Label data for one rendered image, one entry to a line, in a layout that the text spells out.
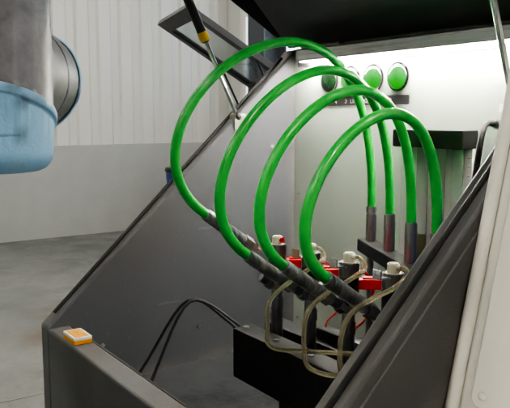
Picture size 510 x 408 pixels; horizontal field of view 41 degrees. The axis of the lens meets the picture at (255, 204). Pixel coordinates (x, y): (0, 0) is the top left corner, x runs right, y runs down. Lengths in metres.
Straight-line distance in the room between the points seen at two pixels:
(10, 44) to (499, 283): 0.57
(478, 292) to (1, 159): 0.56
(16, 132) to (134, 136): 7.71
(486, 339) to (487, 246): 0.10
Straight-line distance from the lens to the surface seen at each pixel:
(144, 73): 8.10
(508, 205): 0.78
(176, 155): 0.93
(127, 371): 1.02
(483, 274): 0.79
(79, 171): 7.79
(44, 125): 0.38
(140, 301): 1.30
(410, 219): 1.00
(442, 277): 0.77
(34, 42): 0.38
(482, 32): 1.10
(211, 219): 0.97
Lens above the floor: 1.31
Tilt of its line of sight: 7 degrees down
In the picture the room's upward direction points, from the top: straight up
